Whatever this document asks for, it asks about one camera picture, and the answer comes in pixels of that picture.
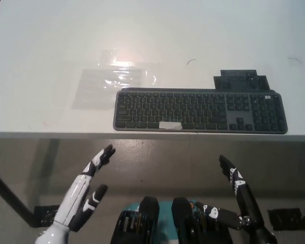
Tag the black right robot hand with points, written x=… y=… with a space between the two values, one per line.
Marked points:
x=245 y=195

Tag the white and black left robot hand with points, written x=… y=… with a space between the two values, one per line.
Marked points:
x=76 y=193

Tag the black and teal robot body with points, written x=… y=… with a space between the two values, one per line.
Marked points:
x=148 y=221

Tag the dark grey keyboard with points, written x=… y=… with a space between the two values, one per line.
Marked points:
x=200 y=111

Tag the black floor tape patch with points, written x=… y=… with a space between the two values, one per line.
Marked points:
x=47 y=216
x=284 y=218

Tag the black metal table leg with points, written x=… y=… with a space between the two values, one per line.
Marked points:
x=12 y=197

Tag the white tape piece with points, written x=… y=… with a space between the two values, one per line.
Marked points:
x=170 y=125

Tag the clear plastic sheet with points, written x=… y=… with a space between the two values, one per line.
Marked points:
x=104 y=86

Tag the thin dark curved hair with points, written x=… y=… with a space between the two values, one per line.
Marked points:
x=294 y=59
x=190 y=61

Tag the black mount behind keyboard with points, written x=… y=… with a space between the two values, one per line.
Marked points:
x=240 y=80

